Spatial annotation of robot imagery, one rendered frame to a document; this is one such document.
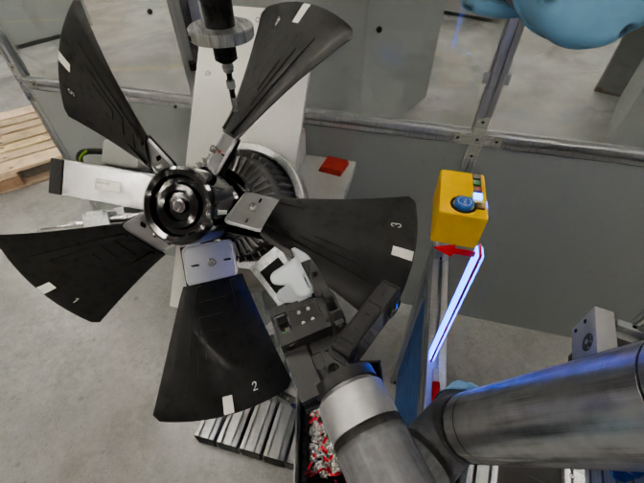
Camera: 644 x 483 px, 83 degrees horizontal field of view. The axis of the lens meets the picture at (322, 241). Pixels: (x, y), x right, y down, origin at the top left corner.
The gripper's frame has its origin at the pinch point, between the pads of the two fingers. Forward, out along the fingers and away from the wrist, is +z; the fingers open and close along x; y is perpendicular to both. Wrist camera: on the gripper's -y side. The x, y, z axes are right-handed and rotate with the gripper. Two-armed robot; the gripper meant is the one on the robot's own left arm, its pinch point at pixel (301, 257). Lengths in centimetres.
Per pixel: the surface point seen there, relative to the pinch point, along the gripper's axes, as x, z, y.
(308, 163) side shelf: 34, 66, -22
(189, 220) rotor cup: -4.3, 10.8, 13.3
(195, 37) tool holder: -27.8, 9.4, 4.0
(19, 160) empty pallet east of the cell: 90, 246, 131
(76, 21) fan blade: -25.0, 38.8, 18.7
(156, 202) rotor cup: -5.6, 15.7, 17.1
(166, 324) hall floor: 112, 84, 57
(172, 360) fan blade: 12.6, 0.1, 24.0
